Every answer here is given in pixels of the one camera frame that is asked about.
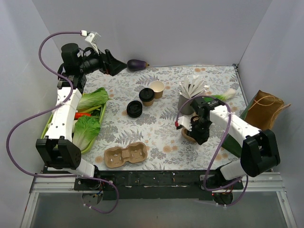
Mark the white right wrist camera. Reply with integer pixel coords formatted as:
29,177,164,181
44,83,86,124
175,116,192,132

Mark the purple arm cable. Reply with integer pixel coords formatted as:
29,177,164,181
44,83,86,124
177,96,249,206
6,30,119,214

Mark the black lid stack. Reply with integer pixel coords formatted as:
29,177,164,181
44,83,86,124
126,100,143,118

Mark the brown paper coffee cup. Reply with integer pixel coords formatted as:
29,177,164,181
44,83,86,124
142,99,154,107

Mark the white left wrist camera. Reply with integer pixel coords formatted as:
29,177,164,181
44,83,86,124
85,32,101,54

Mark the floral patterned table mat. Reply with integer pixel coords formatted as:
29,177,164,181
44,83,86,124
82,66,246,171

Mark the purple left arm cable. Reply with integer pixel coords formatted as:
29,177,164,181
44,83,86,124
6,30,119,214

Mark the black coffee cup lid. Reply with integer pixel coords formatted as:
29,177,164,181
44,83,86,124
139,88,155,102

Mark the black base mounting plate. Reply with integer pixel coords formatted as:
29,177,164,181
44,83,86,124
73,171,245,200

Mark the orange carrot toy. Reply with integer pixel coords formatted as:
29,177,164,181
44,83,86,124
74,113,91,119

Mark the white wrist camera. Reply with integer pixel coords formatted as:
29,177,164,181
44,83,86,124
175,116,192,132
85,32,101,54

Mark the aluminium frame rail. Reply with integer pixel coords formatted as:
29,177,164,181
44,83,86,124
30,172,285,193

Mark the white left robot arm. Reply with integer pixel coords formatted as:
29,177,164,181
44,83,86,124
36,43,127,190

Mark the green leafy lettuce toy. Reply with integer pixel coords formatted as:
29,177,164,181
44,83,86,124
72,116,100,151

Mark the purple eggplant toy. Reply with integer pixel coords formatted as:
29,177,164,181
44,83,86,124
127,59,150,72

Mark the brown cardboard cup carrier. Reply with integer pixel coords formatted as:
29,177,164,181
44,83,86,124
181,114,200,143

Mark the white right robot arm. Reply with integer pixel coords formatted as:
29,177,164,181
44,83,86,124
188,97,280,189

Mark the dark green paper bag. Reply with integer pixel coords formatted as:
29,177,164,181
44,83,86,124
222,99,254,158

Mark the large napa cabbage toy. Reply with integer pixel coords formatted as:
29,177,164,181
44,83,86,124
76,87,111,112

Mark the grey straw holder cup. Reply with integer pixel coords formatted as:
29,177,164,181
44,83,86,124
178,94,194,116

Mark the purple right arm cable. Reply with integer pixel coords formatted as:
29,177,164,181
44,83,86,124
177,96,249,206

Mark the green bok choy toy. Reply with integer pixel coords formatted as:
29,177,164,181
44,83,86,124
212,88,236,101

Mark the brown paper bag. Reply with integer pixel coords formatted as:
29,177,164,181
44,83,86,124
241,90,291,130

